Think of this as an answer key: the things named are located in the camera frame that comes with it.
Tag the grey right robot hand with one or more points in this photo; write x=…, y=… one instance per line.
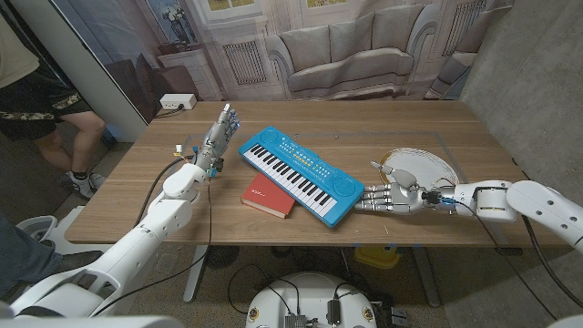
x=405, y=198

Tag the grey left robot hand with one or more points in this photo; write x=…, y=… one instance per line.
x=217, y=139

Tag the blue toy piano keyboard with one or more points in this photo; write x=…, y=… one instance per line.
x=337, y=182

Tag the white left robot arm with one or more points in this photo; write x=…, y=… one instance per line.
x=136, y=246

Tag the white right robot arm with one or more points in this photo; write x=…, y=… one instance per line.
x=537, y=205

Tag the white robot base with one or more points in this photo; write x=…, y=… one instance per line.
x=309, y=291

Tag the white gold-rimmed paper plate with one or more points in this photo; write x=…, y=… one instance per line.
x=423, y=164

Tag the red notebook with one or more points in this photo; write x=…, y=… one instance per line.
x=266, y=196

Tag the white power strip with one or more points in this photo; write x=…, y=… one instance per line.
x=177, y=100

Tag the yellow object under table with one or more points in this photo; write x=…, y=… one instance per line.
x=378, y=257

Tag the white table leg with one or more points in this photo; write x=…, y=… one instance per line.
x=195, y=278
x=427, y=278

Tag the black round floor fan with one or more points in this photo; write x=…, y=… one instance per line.
x=221, y=256

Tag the printed living room backdrop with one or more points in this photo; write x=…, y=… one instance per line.
x=346, y=45

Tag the person in black shorts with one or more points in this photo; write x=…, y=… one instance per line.
x=32, y=105

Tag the person in blue jeans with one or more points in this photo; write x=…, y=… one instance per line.
x=23, y=255

